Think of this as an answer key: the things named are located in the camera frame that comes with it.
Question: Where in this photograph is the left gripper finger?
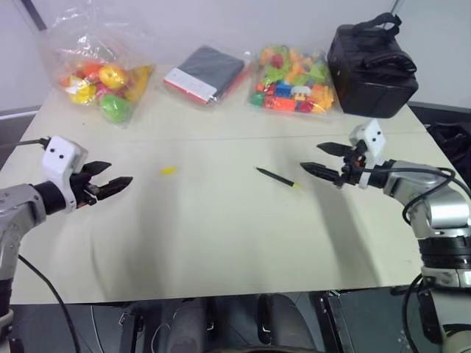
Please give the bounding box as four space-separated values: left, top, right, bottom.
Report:
81 160 113 177
95 176 134 202

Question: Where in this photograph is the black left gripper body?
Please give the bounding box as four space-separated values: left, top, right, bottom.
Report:
70 171 101 210

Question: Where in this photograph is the clear bag of building blocks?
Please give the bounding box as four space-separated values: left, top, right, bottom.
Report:
245 44 345 125

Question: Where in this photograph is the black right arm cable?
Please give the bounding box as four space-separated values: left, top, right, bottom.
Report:
361 165 459 226

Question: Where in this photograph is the yellow toy fruit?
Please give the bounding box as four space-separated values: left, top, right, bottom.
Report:
98 65 127 89

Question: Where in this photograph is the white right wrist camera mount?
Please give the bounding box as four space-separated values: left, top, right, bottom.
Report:
347 118 388 190

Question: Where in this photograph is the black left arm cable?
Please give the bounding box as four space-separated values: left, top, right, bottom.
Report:
15 254 82 353

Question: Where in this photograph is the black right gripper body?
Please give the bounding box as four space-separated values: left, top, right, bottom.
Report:
339 140 369 188

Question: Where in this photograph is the black fabric carry bag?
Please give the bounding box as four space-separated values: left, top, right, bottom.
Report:
326 12 420 119

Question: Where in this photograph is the black pencil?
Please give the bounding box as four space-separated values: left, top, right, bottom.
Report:
256 166 303 190

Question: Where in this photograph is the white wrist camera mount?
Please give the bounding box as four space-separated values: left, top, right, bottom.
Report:
347 118 388 190
41 135 90 215

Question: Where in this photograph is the dark notebook in clear wrap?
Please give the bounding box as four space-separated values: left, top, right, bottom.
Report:
161 44 252 108

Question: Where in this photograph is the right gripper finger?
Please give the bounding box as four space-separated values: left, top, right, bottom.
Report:
316 142 349 157
300 161 344 185

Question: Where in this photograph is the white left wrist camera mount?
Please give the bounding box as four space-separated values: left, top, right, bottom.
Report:
41 135 90 215

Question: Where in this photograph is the grey left wrist camera cable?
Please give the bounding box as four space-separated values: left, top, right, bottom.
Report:
0 137 52 149

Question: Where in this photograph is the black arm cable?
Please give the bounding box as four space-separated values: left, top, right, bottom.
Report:
15 254 82 353
361 165 459 226

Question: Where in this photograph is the black metal frame panel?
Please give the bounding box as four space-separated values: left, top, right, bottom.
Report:
318 287 410 353

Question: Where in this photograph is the green toy fruit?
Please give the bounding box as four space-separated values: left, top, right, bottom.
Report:
99 93 132 123

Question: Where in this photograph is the clear bag of toy fruit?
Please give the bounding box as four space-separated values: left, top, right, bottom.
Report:
38 13 157 129

